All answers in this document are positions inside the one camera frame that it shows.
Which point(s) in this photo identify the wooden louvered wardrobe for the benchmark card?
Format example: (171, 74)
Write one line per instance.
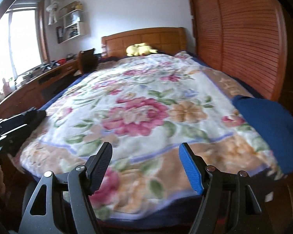
(251, 40)

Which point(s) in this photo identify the tied white curtain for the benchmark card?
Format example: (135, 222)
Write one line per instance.
(52, 10)

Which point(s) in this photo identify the wooden desk chair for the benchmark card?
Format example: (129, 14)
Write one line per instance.
(87, 61)

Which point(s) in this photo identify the black folded garment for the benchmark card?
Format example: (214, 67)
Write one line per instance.
(30, 118)

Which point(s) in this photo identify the floral bed blanket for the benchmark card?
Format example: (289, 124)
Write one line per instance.
(146, 107)

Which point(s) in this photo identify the navy blue suit jacket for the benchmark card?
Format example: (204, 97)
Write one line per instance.
(274, 124)

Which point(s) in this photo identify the white wall shelf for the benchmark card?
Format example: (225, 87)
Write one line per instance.
(70, 24)

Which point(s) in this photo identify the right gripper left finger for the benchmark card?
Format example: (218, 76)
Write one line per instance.
(60, 202)

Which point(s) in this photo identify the wooden bed headboard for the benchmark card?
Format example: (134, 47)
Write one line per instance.
(169, 40)

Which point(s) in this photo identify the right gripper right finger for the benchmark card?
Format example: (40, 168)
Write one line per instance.
(230, 202)

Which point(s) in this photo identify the long wooden desk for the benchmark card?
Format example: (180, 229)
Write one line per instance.
(38, 91)

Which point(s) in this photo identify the red bowl on desk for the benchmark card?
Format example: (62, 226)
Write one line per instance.
(61, 61)

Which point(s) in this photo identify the yellow plush toy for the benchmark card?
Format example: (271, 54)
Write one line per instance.
(141, 49)

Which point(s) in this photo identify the window with wooden frame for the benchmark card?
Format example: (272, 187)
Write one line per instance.
(22, 39)

